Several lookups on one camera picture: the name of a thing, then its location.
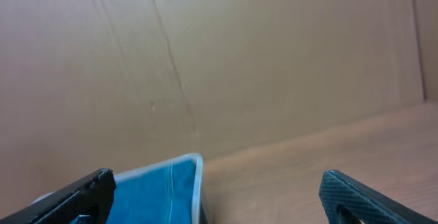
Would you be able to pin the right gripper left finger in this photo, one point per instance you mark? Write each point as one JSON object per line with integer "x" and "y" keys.
{"x": 91, "y": 197}

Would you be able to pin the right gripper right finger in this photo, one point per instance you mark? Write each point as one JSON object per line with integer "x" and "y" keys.
{"x": 345, "y": 200}

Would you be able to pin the blue denim jeans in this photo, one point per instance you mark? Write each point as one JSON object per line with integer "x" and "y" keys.
{"x": 167, "y": 192}

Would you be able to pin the clear plastic storage bin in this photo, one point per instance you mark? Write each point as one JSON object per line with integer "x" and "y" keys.
{"x": 165, "y": 192}

